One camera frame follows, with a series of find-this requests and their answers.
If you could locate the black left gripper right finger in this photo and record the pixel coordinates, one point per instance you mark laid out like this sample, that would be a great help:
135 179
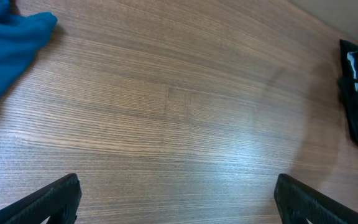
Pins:
299 203

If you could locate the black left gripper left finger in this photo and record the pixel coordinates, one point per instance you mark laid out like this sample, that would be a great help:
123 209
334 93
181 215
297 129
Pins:
56 203

